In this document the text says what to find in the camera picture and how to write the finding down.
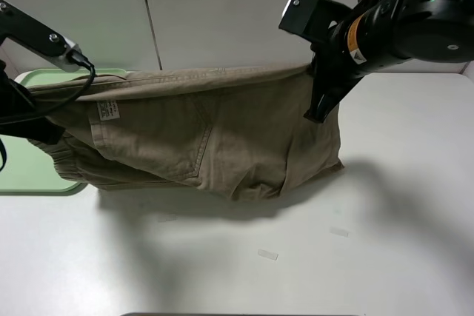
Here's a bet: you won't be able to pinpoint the khaki shorts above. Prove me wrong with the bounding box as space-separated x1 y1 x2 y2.
38 65 343 201

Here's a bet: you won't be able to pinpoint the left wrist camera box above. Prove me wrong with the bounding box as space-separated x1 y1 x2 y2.
1 0 92 73

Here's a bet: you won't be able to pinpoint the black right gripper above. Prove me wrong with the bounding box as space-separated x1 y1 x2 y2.
304 44 367 123

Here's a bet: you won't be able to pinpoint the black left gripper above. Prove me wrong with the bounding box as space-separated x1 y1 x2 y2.
1 71 62 144

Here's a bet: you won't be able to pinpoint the green plastic tray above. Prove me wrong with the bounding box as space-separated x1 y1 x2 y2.
0 68 132 197

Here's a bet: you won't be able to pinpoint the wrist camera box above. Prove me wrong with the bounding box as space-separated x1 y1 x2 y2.
278 0 352 44
1 0 92 73

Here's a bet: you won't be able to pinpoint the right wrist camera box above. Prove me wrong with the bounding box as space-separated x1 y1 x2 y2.
278 0 352 44

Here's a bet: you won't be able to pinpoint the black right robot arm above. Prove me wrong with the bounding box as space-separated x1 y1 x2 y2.
305 0 473 123

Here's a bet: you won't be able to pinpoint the left black cable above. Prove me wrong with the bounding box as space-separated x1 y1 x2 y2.
0 60 96 172

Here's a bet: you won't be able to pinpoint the clear tape piece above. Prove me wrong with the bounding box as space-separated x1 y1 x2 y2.
330 227 350 238
258 249 278 260

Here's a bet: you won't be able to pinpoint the clear tape piece near front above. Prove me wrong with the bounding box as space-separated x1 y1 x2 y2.
258 249 278 260

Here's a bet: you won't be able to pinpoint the clear tape piece front right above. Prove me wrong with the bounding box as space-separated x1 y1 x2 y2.
330 227 350 238

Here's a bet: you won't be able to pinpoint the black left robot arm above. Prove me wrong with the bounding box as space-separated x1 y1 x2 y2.
1 61 64 144

